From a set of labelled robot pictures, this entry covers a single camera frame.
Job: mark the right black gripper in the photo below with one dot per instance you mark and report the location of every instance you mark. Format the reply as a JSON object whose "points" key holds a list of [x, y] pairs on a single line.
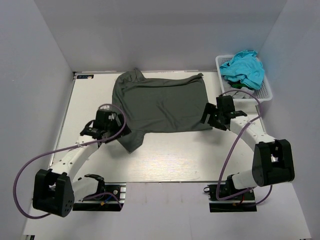
{"points": [[213, 115]]}

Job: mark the dark grey t shirt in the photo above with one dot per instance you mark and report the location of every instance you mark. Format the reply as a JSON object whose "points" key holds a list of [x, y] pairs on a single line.
{"points": [[159, 105]]}

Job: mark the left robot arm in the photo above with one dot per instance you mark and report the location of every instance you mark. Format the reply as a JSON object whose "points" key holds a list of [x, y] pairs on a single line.
{"points": [[57, 189]]}

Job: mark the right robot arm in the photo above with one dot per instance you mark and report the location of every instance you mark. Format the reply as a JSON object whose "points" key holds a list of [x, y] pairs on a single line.
{"points": [[272, 158]]}

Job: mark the white grey garment in basket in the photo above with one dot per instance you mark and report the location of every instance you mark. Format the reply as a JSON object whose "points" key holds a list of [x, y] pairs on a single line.
{"points": [[238, 93]]}

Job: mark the green garment in basket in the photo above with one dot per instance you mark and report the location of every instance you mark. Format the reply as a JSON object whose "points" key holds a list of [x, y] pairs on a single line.
{"points": [[237, 85]]}

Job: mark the white plastic basket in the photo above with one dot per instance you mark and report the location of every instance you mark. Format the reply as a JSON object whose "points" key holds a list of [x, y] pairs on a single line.
{"points": [[264, 94]]}

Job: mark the dark label sticker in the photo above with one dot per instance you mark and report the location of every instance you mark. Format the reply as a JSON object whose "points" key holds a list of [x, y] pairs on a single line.
{"points": [[85, 76]]}

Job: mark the turquoise t shirt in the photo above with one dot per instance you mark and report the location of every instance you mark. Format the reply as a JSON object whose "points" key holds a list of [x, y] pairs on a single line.
{"points": [[244, 67]]}

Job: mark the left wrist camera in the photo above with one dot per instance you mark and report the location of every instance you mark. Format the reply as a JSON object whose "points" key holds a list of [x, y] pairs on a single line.
{"points": [[105, 117]]}

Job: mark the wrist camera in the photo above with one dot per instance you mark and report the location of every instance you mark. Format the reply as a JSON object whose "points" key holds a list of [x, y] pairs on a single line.
{"points": [[225, 103], [105, 117]]}

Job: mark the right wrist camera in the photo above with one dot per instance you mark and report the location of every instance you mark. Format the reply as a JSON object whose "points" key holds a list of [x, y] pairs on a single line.
{"points": [[225, 103]]}

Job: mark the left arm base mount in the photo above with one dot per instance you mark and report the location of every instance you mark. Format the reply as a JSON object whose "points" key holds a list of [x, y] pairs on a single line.
{"points": [[111, 199]]}

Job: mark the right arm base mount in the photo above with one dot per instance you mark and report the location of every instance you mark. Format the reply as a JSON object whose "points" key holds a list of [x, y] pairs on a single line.
{"points": [[242, 203]]}

